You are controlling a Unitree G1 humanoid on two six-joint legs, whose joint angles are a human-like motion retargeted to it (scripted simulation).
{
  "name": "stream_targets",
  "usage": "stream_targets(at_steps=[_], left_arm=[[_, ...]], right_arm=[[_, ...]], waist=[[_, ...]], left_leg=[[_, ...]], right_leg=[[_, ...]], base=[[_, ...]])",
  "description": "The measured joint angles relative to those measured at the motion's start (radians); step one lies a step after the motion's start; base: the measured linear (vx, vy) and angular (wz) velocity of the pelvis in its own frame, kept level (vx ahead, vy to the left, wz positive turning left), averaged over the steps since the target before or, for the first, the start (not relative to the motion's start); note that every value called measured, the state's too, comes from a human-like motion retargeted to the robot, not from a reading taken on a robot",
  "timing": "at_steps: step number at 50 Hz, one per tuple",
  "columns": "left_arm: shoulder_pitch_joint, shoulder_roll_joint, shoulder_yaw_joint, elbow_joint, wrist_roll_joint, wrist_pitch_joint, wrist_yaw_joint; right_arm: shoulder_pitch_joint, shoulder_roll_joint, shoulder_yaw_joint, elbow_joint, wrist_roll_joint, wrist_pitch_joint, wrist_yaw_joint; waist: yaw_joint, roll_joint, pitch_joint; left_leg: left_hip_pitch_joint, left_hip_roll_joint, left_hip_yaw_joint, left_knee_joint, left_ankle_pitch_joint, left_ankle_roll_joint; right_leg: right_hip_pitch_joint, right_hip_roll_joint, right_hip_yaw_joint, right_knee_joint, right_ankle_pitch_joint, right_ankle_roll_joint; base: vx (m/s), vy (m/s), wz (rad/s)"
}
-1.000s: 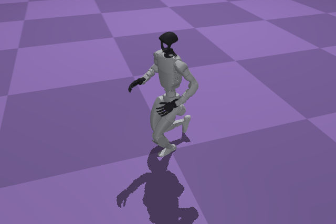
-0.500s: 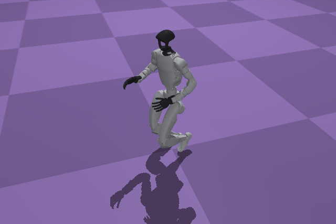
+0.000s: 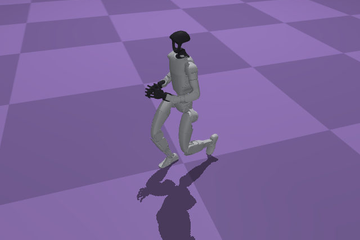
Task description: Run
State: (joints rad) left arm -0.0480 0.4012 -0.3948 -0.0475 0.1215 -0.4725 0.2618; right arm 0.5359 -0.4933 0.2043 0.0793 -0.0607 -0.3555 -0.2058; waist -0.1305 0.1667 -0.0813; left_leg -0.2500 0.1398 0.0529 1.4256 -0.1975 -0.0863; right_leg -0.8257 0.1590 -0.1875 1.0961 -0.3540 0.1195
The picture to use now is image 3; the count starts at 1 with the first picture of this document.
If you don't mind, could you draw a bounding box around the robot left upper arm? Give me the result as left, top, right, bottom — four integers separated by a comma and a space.
184, 61, 200, 98

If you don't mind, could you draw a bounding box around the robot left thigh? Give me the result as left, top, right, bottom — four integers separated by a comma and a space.
179, 107, 199, 154

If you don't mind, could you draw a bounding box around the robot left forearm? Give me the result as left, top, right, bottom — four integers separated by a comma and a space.
165, 92, 199, 103

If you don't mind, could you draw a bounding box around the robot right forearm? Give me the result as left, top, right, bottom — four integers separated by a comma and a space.
161, 72, 172, 87

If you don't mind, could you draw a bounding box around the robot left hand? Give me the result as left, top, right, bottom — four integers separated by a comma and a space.
145, 83, 172, 102

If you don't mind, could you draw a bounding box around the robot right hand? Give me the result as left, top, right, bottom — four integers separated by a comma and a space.
147, 80, 165, 98

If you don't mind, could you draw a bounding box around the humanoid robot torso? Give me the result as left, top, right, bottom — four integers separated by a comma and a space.
169, 53, 195, 113

